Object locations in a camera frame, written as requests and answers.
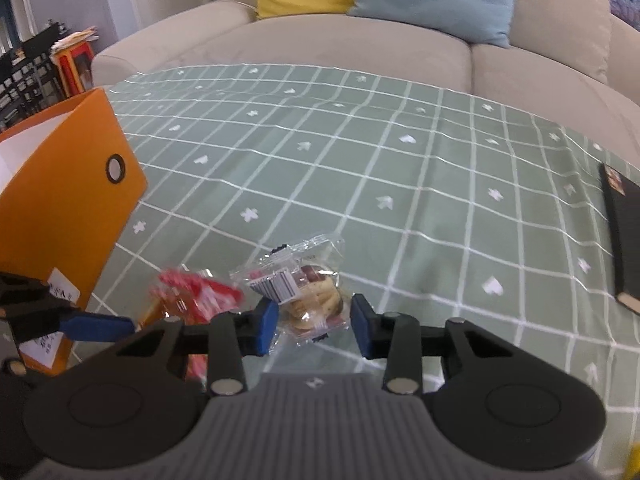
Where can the green checked tablecloth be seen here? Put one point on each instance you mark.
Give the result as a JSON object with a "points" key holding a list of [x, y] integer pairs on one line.
{"points": [[400, 185]]}

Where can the clear cookie packet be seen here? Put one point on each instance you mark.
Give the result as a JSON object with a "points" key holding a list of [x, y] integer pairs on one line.
{"points": [[305, 280]]}

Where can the orange storage box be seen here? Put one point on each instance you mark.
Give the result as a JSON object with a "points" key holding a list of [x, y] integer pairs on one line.
{"points": [[55, 185]]}

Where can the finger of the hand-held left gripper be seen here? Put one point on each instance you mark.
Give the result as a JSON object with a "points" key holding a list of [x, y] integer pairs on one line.
{"points": [[15, 367], [97, 327]]}

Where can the black notebook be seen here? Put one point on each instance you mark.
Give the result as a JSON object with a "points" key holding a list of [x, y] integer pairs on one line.
{"points": [[625, 240]]}

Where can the stacked orange plastic stools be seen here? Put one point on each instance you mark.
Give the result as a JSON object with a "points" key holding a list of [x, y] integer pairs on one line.
{"points": [[75, 70]]}

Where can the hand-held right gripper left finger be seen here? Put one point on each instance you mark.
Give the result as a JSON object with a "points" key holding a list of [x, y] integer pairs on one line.
{"points": [[266, 327]]}

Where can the beige sofa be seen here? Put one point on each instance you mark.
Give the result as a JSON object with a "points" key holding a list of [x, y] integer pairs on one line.
{"points": [[310, 45]]}

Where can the red snack packet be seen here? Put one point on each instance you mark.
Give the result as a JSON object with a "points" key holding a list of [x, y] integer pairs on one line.
{"points": [[192, 292]]}

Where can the black dining table and chairs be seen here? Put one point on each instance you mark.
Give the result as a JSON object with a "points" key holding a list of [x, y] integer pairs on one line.
{"points": [[25, 80]]}

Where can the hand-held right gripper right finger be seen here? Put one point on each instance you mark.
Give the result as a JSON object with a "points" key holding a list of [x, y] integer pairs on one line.
{"points": [[361, 327]]}

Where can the papers on stools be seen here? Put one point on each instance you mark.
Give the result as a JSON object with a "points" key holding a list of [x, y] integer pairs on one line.
{"points": [[72, 40]]}

